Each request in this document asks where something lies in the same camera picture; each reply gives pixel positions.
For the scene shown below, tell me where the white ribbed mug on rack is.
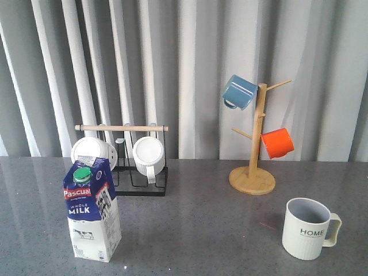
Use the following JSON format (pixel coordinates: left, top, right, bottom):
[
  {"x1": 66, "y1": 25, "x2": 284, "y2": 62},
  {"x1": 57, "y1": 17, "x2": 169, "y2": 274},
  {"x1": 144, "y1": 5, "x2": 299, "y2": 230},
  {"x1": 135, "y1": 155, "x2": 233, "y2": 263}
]
[{"x1": 133, "y1": 136, "x2": 164, "y2": 183}]

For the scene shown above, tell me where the white mug left on rack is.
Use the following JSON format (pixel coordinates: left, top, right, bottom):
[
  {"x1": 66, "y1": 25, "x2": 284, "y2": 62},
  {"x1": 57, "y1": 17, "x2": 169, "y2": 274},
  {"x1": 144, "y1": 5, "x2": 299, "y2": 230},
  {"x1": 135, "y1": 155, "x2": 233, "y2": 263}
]
[{"x1": 71, "y1": 137, "x2": 118, "y2": 170}]

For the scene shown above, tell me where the wooden mug tree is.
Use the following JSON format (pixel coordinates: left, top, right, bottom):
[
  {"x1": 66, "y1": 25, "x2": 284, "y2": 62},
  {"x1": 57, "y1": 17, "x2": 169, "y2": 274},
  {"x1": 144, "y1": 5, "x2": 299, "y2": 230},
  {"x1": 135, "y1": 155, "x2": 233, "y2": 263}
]
[{"x1": 228, "y1": 79, "x2": 292, "y2": 196}]

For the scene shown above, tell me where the blue enamel mug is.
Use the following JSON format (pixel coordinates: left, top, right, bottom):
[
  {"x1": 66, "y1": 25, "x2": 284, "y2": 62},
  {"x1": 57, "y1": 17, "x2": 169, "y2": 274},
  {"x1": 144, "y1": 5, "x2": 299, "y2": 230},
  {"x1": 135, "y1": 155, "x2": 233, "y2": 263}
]
[{"x1": 222, "y1": 75, "x2": 258, "y2": 110}]

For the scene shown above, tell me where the grey white curtain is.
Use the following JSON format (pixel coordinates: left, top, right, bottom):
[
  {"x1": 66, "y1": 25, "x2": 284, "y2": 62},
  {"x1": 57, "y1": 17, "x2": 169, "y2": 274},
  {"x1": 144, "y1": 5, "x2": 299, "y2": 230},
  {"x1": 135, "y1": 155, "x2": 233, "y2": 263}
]
[{"x1": 1, "y1": 1, "x2": 367, "y2": 162}]

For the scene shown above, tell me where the blue white milk carton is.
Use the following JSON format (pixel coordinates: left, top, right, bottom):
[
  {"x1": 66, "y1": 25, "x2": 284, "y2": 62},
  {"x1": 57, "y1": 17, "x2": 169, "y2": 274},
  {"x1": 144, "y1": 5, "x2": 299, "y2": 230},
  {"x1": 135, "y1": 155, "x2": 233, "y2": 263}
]
[{"x1": 63, "y1": 156, "x2": 122, "y2": 262}]

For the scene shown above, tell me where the orange enamel mug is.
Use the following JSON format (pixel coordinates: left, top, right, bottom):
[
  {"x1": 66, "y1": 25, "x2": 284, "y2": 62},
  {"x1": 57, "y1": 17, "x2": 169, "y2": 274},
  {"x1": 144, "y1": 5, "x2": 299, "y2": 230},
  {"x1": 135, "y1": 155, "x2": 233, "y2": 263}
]
[{"x1": 261, "y1": 128, "x2": 294, "y2": 159}]

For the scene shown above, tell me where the black wire mug rack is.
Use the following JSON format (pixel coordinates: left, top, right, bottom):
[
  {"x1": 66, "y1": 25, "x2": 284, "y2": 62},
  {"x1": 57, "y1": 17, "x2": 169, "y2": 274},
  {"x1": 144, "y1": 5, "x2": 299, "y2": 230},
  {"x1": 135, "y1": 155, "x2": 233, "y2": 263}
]
[{"x1": 75, "y1": 124, "x2": 169, "y2": 197}]

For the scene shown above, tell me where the cream HOME mug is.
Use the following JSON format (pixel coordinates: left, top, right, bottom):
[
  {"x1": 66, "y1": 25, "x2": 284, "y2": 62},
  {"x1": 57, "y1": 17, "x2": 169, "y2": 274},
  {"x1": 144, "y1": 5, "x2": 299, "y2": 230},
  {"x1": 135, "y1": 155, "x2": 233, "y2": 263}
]
[{"x1": 282, "y1": 197, "x2": 342, "y2": 260}]

